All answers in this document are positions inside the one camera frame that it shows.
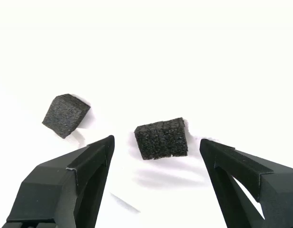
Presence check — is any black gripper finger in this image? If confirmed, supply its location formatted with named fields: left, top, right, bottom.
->
left=1, top=135, right=115, bottom=228
left=199, top=138, right=293, bottom=228

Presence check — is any black foam cube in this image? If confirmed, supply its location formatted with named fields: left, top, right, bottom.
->
left=41, top=93, right=91, bottom=140
left=134, top=117, right=189, bottom=161

